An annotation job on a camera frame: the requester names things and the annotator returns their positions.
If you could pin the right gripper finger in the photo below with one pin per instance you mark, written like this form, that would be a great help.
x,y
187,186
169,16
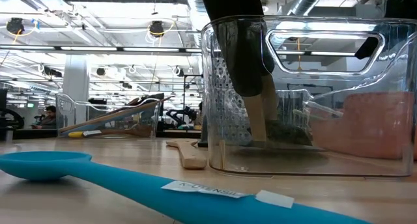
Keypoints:
x,y
368,48

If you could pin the clear plastic bin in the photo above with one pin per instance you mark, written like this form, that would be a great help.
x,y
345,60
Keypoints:
x,y
391,71
65,113

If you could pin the round black turner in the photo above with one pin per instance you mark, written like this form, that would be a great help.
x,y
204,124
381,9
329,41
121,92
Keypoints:
x,y
234,54

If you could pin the wooden slotted spatula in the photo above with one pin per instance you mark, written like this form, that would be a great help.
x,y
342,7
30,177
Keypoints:
x,y
190,159
123,112

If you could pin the small blue silicone spoon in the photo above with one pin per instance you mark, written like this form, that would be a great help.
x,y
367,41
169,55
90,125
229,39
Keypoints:
x,y
130,185

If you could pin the yellow silicone spatula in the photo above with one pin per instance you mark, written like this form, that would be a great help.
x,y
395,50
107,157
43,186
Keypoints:
x,y
74,134

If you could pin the black background robot arm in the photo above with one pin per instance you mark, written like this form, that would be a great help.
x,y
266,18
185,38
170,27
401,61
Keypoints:
x,y
177,115

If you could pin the ceiling light strip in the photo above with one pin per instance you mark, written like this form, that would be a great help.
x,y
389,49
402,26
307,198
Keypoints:
x,y
325,53
97,48

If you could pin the orange plastic bin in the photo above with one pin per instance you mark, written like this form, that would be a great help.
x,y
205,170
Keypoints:
x,y
374,126

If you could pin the person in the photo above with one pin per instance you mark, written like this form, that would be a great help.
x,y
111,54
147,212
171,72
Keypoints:
x,y
199,116
49,120

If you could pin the black ceiling device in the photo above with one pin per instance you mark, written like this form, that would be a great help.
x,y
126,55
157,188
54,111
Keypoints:
x,y
157,28
15,26

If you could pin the white building column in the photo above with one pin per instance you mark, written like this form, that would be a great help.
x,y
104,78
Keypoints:
x,y
75,80

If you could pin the silver ventilation duct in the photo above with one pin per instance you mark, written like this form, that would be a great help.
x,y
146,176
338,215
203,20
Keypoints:
x,y
306,1

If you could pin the black aluminium table frame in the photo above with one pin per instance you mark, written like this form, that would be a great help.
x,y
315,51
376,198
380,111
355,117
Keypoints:
x,y
32,134

